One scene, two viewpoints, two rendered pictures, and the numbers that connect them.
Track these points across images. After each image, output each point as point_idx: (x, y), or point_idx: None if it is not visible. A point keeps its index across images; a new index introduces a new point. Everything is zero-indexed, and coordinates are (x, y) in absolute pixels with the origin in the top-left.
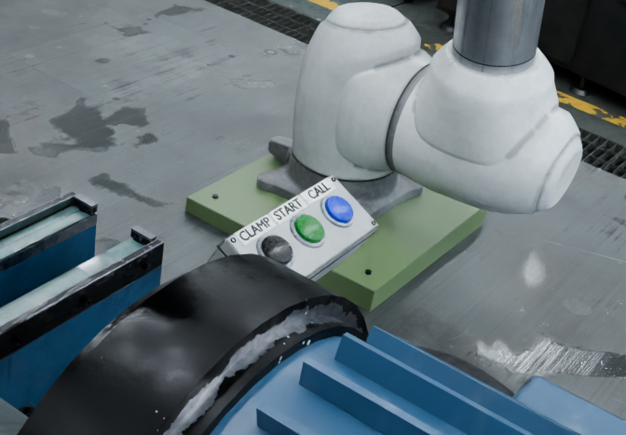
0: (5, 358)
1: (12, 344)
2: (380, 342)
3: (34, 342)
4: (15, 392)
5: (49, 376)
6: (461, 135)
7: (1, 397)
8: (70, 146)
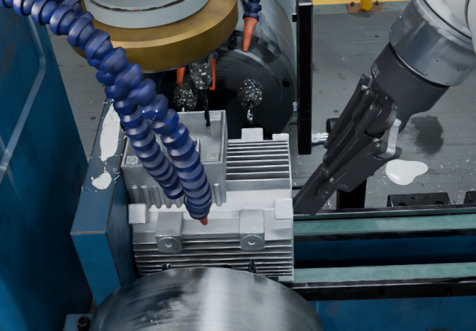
0: (437, 297)
1: (445, 292)
2: None
3: (464, 297)
4: (441, 318)
5: (473, 320)
6: None
7: (429, 317)
8: None
